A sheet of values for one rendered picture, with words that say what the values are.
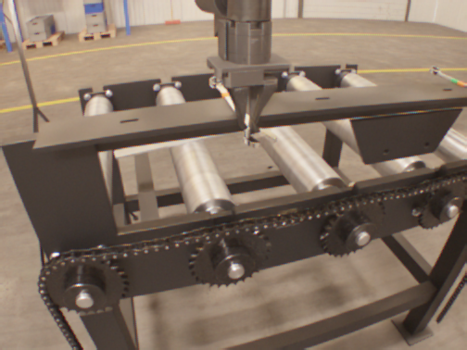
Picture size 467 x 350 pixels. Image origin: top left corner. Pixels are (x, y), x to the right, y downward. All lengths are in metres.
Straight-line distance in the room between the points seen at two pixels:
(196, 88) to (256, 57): 1.12
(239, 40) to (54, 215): 0.43
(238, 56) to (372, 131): 0.41
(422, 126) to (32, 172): 0.81
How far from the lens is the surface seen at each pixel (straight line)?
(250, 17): 0.43
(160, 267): 0.75
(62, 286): 0.71
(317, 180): 0.87
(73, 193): 0.62
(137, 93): 1.53
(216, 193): 0.79
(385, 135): 0.80
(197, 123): 0.51
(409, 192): 0.85
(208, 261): 0.69
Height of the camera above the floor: 1.38
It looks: 33 degrees down
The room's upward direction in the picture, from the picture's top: straight up
